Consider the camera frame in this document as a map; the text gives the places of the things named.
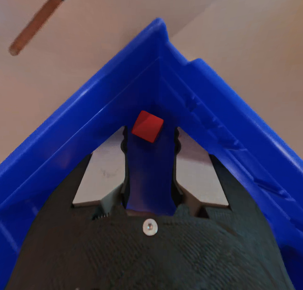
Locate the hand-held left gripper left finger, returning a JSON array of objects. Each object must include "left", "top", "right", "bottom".
[{"left": 72, "top": 126, "right": 131, "bottom": 210}]

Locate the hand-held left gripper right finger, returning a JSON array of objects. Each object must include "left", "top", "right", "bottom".
[{"left": 171, "top": 127, "right": 229, "bottom": 207}]

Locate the blue plastic bin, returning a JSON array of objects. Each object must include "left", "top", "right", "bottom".
[{"left": 0, "top": 17, "right": 303, "bottom": 290}]

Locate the red wooden cube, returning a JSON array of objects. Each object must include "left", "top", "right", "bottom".
[{"left": 131, "top": 110, "right": 164, "bottom": 143}]

